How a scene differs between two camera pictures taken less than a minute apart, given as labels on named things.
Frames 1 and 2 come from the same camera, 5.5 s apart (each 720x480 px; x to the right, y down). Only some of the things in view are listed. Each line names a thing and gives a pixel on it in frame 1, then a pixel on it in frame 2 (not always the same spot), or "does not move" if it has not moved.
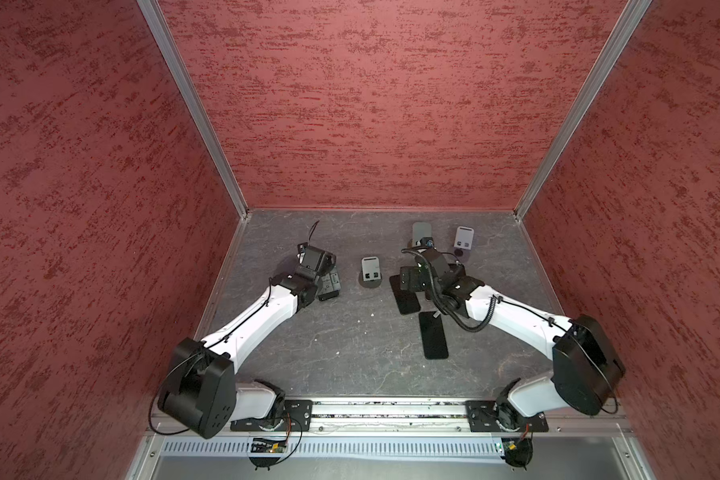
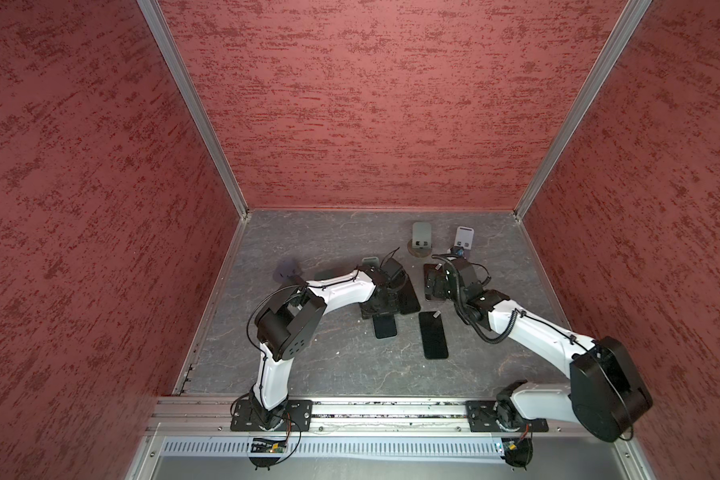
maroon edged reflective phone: [433, 336] does not move
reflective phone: [407, 300] does not move
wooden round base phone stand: [420, 230] does not move
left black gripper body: [327, 283] → [387, 304]
